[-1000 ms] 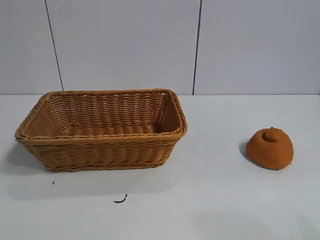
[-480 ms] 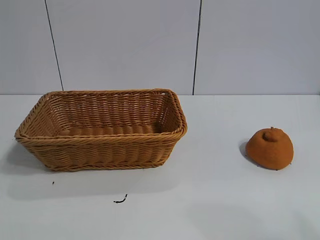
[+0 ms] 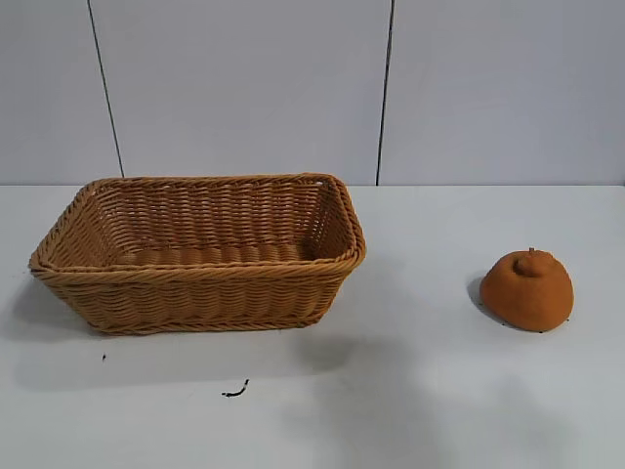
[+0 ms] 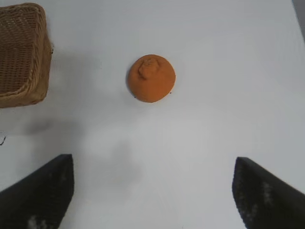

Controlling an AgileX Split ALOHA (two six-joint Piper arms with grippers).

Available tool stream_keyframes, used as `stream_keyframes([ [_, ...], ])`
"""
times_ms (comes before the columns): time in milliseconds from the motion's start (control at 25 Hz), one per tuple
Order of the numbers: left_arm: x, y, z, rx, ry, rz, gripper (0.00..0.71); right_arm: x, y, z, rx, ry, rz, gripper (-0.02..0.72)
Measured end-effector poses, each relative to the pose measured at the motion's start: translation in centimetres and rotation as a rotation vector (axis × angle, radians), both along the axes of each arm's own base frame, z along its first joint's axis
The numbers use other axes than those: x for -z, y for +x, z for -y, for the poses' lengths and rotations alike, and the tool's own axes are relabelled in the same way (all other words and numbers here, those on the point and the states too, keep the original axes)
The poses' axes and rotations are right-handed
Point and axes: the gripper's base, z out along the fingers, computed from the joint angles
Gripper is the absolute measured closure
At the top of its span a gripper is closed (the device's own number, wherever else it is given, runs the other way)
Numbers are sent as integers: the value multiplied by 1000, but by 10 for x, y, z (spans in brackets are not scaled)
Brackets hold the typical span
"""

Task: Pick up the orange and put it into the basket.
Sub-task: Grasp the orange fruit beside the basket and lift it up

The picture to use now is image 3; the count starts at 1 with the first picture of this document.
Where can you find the black curved scrap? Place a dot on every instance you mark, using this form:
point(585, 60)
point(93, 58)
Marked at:
point(237, 391)

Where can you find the orange fruit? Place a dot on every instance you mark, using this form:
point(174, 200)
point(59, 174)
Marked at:
point(527, 298)

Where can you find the woven wicker basket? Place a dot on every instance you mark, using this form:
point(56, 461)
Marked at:
point(195, 298)

